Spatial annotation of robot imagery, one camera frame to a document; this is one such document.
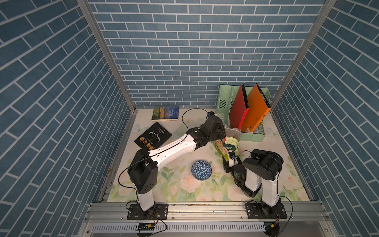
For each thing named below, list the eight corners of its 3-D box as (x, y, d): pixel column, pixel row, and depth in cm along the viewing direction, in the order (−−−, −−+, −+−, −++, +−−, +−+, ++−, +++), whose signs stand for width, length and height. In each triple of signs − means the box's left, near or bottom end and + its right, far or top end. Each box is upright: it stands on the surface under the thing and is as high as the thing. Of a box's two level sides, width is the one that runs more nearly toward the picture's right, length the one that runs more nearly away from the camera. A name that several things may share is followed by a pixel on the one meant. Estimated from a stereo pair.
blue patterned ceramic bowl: (191, 180, 85) (191, 178, 82) (192, 163, 92) (191, 160, 89) (211, 180, 85) (212, 178, 82) (210, 163, 92) (211, 160, 89)
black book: (135, 143, 100) (133, 140, 97) (157, 125, 111) (156, 121, 108) (150, 155, 95) (148, 152, 92) (171, 135, 105) (170, 131, 102)
